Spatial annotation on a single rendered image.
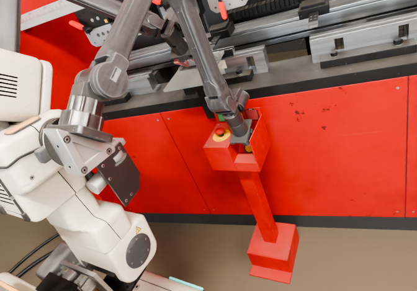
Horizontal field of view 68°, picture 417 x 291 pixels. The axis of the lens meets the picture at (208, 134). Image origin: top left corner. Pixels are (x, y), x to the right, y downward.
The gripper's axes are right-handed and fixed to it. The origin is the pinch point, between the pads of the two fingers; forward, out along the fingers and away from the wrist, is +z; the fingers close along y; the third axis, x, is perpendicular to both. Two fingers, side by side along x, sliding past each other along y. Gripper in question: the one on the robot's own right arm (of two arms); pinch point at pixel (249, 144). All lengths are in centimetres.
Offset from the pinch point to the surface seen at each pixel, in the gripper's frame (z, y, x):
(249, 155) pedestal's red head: 1.6, -3.7, -0.6
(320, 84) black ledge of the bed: -6.2, 21.8, -24.9
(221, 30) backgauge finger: -15, 54, 20
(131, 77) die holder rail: -16, 29, 62
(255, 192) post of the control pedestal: 22.7, -8.7, 2.7
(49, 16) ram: -53, 34, 85
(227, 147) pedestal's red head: -6.6, -5.5, 4.8
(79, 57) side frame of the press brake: -22, 47, 108
